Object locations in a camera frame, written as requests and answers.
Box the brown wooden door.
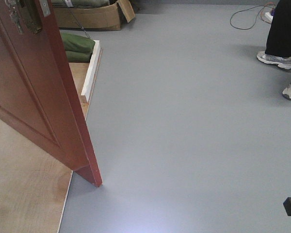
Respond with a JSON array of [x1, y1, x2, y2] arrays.
[[0, 0, 102, 187]]

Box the brass door lock plate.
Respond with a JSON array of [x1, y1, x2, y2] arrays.
[[4, 0, 43, 34]]

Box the lower green sandbag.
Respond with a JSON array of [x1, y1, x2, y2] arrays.
[[65, 50, 92, 63]]

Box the green sandbag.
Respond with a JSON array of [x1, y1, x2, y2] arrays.
[[65, 50, 92, 63], [60, 33, 95, 53]]

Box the upper green sandbag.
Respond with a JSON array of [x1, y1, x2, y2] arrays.
[[60, 33, 95, 53]]

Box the cardboard box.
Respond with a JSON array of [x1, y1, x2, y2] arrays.
[[52, 0, 135, 31]]

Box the plywood base platform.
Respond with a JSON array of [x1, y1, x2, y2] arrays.
[[0, 47, 104, 233]]

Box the grey white sneaker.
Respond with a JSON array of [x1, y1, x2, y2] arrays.
[[257, 51, 291, 70]]

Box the person left leg black trousers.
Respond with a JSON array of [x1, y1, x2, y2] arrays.
[[265, 0, 291, 58]]

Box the white power strip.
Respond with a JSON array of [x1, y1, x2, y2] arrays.
[[264, 11, 274, 22]]

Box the white edge rail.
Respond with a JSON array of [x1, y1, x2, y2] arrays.
[[81, 40, 102, 104]]

